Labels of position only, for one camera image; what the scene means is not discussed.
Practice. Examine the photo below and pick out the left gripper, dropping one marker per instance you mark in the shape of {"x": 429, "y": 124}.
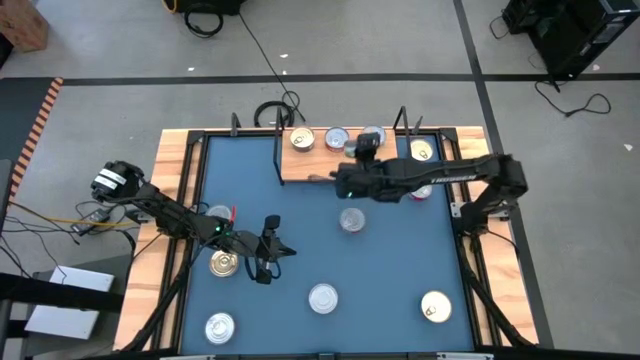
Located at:
{"x": 257, "y": 247}

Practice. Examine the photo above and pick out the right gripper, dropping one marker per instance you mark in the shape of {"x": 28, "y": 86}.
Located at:
{"x": 370, "y": 180}

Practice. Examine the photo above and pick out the red seafood can silver lid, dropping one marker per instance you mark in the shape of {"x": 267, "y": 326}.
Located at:
{"x": 336, "y": 138}
{"x": 352, "y": 220}
{"x": 422, "y": 193}
{"x": 219, "y": 328}

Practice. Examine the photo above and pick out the blue seafood can gold lid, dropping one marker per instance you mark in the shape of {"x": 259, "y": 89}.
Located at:
{"x": 302, "y": 138}
{"x": 421, "y": 150}
{"x": 435, "y": 306}
{"x": 222, "y": 265}

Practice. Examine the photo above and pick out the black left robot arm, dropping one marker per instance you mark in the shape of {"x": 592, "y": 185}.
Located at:
{"x": 170, "y": 215}

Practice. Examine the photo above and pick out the red tag on arm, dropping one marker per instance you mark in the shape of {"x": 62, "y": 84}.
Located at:
{"x": 233, "y": 214}

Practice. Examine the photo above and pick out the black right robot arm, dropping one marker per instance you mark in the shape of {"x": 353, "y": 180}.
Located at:
{"x": 450, "y": 175}

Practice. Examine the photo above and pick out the blue table mat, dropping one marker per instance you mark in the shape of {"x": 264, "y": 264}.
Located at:
{"x": 280, "y": 320}

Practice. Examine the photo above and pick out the black power adapter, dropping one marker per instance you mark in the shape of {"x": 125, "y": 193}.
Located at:
{"x": 92, "y": 218}

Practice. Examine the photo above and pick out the black desk bar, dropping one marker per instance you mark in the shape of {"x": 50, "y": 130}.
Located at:
{"x": 60, "y": 295}

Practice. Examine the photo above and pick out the white flat panel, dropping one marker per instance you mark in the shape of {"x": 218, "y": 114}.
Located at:
{"x": 65, "y": 322}

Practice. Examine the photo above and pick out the black computer case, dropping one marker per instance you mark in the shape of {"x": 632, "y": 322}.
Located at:
{"x": 575, "y": 35}

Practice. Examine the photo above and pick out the dark floor mat striped edge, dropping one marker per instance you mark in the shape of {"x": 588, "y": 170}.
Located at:
{"x": 20, "y": 125}

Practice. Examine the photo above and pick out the brown cardboard box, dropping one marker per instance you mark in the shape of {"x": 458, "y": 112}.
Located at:
{"x": 20, "y": 22}

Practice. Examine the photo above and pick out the grey table-level camera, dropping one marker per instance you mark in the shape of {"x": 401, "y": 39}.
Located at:
{"x": 326, "y": 356}

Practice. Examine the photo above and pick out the black metal table frame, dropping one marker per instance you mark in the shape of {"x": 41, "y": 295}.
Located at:
{"x": 196, "y": 136}

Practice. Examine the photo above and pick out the white edge bracket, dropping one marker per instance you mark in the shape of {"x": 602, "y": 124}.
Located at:
{"x": 187, "y": 357}
{"x": 465, "y": 356}

